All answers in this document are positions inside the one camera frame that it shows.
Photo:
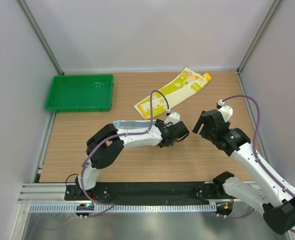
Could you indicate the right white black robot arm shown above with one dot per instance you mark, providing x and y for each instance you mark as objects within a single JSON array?
[{"x": 275, "y": 199}]

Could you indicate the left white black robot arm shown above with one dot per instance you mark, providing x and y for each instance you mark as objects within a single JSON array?
[{"x": 105, "y": 146}]

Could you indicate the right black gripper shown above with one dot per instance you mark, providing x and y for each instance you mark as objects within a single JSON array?
[{"x": 198, "y": 125}]

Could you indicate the aluminium front rail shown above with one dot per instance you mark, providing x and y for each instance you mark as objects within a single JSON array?
[{"x": 46, "y": 192}]

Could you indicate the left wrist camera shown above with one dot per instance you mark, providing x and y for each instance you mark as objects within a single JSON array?
[{"x": 172, "y": 117}]

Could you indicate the green yellow patterned towel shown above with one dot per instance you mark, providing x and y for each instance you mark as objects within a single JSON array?
[{"x": 184, "y": 86}]

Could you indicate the left aluminium frame post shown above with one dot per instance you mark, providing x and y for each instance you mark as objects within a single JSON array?
[{"x": 40, "y": 36}]

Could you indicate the polka dot striped towel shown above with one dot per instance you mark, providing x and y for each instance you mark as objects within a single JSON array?
[{"x": 137, "y": 125}]

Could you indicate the aluminium frame post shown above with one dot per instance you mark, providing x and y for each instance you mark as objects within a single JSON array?
[
  {"x": 267, "y": 20},
  {"x": 40, "y": 36}
]

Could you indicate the green plastic tray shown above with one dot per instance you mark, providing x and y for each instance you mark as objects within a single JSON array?
[{"x": 80, "y": 93}]

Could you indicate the slotted cable duct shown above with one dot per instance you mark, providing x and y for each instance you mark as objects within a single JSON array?
[{"x": 87, "y": 208}]

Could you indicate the right aluminium frame post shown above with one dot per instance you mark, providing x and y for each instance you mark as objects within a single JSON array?
[{"x": 267, "y": 20}]

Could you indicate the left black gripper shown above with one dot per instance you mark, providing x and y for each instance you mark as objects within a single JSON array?
[{"x": 160, "y": 121}]

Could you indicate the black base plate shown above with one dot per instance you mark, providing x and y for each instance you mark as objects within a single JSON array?
[{"x": 110, "y": 191}]

